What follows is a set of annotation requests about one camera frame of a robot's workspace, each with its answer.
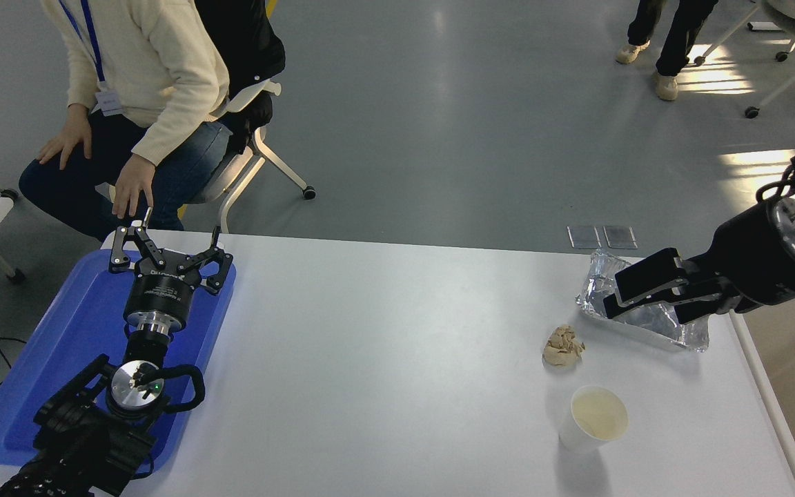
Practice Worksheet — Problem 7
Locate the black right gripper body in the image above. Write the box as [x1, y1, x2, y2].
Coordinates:
[708, 200, 795, 315]

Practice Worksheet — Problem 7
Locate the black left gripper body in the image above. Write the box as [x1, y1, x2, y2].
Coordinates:
[125, 266, 204, 327]

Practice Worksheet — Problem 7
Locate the white paper cup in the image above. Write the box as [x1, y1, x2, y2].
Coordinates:
[558, 385, 630, 453]

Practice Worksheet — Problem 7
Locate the person's left hand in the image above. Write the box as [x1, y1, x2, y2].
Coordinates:
[111, 153, 157, 220]

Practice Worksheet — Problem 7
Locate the person's right hand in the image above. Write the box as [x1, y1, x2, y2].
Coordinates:
[39, 104, 94, 170]

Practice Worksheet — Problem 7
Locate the clear rectangular floor plate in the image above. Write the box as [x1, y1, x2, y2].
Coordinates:
[603, 225, 638, 250]
[567, 226, 602, 250]

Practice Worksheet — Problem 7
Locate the crumpled silver foil tray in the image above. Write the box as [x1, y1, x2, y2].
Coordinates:
[576, 250, 710, 353]

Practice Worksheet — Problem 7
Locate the crumpled tan paper ball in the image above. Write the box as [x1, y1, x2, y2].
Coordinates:
[542, 325, 586, 369]

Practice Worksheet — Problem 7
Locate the blue plastic tray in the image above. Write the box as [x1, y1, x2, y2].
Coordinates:
[0, 248, 237, 477]

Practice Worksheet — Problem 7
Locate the person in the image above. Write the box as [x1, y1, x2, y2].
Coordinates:
[615, 0, 719, 102]
[18, 0, 233, 242]

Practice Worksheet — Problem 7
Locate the white wheeled office chair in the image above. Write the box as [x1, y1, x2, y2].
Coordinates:
[97, 0, 317, 235]

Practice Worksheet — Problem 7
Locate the white chair with casters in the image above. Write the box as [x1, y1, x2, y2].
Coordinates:
[693, 0, 795, 119]

